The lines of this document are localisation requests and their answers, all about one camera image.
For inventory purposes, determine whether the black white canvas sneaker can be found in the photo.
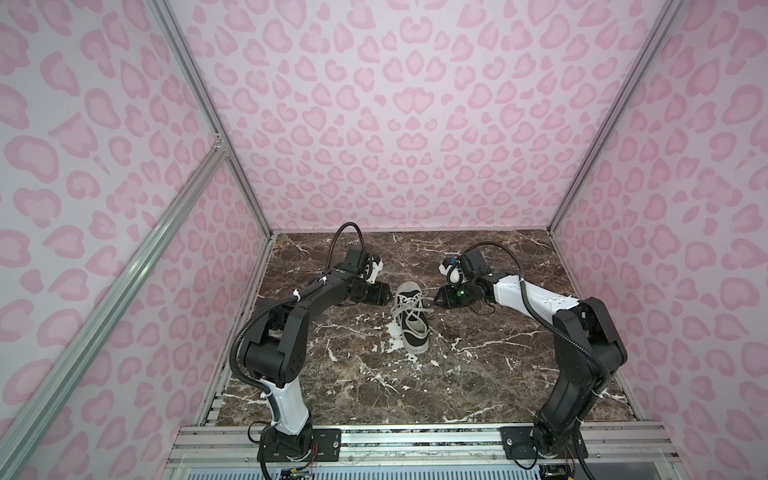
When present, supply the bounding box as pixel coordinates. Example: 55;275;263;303
391;281;432;355

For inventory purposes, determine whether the white shoelace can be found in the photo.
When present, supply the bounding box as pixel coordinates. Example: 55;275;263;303
391;290;433;339

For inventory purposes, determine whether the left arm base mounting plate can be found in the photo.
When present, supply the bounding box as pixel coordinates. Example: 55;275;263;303
259;427;342;464

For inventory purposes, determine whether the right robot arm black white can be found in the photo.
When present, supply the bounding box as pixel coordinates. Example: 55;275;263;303
435;273;627;458

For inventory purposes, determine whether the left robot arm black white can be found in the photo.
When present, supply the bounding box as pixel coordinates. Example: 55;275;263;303
228;270;392;460

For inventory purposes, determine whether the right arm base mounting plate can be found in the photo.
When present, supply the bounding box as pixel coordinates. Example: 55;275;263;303
499;425;589;461

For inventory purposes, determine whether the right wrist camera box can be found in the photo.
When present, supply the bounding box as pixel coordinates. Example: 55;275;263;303
439;249;492;286

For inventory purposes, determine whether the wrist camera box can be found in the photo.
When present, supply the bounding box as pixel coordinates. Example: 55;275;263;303
340;248;383;284
439;249;492;286

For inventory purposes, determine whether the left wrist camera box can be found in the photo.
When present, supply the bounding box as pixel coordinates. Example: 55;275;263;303
340;248;383;284

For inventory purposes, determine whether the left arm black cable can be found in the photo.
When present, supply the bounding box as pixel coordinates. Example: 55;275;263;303
325;221;367;274

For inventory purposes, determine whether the aluminium front rail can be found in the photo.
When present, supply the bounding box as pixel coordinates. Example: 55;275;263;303
161;421;688;479

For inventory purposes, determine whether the left corner aluminium post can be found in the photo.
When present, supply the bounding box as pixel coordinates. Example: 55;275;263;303
148;0;273;239

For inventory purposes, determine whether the corner aluminium post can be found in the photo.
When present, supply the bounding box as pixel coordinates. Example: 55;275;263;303
547;0;688;237
148;0;273;239

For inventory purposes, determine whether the right corner aluminium post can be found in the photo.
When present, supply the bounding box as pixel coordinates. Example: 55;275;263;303
547;0;688;237

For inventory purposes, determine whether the diagonal aluminium frame bar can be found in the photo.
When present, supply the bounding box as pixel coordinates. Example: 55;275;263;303
1;147;229;479

